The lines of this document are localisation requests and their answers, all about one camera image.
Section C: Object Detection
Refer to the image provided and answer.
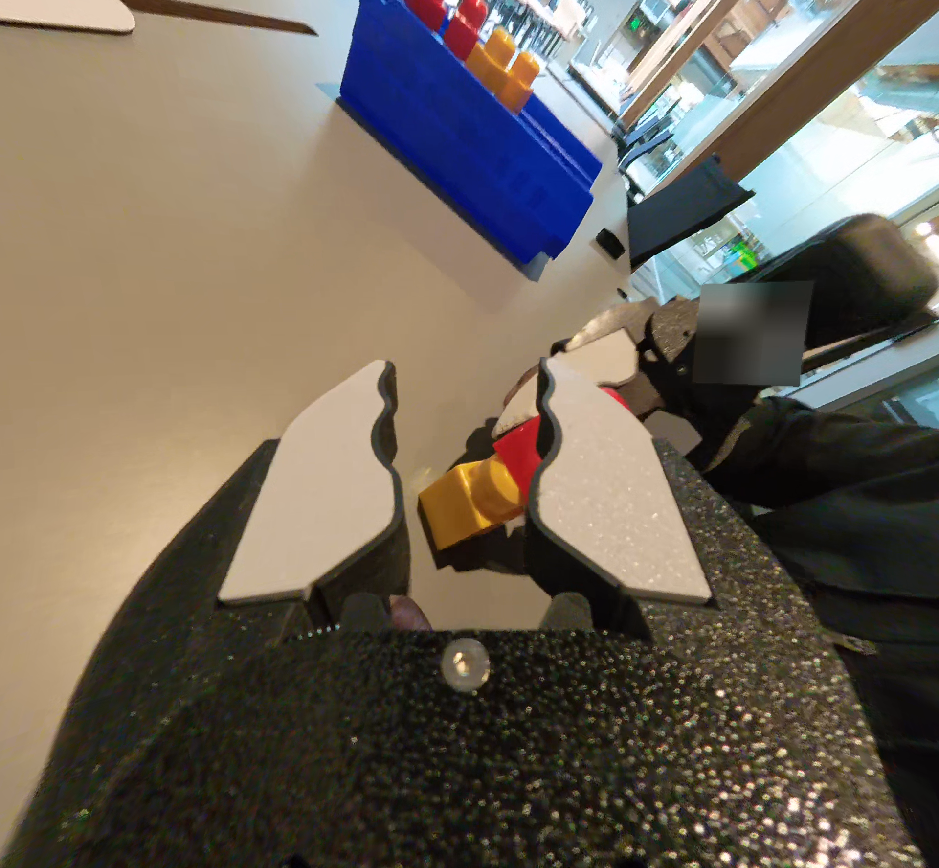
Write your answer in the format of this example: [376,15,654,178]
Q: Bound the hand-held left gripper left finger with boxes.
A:
[217,359,410,628]

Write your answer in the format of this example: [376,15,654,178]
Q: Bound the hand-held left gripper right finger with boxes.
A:
[524,356,715,628]

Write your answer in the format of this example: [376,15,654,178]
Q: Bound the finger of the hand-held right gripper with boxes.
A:
[563,328,641,389]
[490,375,544,441]

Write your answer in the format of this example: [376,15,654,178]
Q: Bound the yellow single-stud block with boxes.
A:
[417,456,528,553]

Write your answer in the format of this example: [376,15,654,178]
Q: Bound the blue storage bin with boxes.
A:
[337,0,604,283]

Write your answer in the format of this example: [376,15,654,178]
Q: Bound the person's right forearm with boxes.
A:
[700,397,939,656]

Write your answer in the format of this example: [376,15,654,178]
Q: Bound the person's left hand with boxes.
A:
[389,594,435,633]

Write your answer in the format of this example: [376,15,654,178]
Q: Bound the yellow two-stud block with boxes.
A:
[466,27,542,115]

